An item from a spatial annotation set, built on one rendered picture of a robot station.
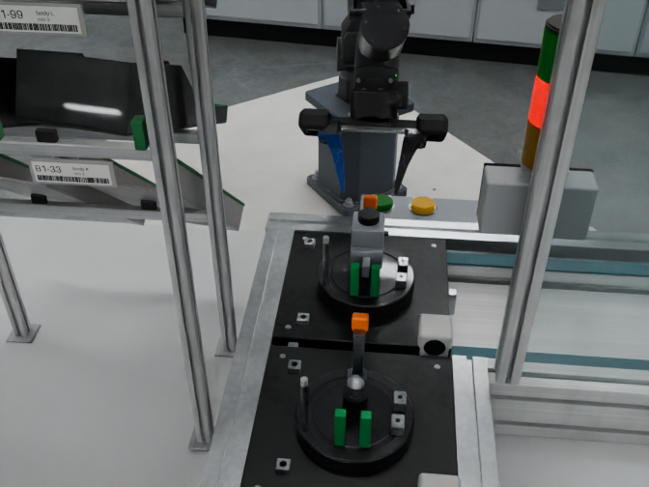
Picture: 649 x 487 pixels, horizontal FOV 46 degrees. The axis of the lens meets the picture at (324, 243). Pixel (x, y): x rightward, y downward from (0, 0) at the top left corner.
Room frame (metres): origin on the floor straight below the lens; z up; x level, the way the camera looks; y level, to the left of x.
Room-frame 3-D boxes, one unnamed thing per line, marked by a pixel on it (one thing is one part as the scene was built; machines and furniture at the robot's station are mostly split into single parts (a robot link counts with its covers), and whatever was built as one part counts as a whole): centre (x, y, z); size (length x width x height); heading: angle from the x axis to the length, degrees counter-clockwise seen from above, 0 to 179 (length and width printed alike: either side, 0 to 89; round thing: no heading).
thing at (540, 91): (0.71, -0.24, 1.33); 0.05 x 0.05 x 0.05
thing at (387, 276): (0.84, -0.06, 0.98); 0.14 x 0.14 x 0.02
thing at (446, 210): (1.05, -0.16, 0.93); 0.21 x 0.07 x 0.06; 85
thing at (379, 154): (1.26, -0.06, 0.96); 0.15 x 0.15 x 0.20; 32
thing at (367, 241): (0.83, -0.06, 1.06); 0.08 x 0.04 x 0.07; 175
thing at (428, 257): (0.84, -0.06, 0.96); 0.24 x 0.24 x 0.02; 85
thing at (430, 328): (0.74, -0.15, 0.97); 0.05 x 0.05 x 0.04; 85
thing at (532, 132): (0.71, -0.24, 1.28); 0.05 x 0.05 x 0.05
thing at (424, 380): (0.59, -0.04, 1.01); 0.24 x 0.24 x 0.13; 85
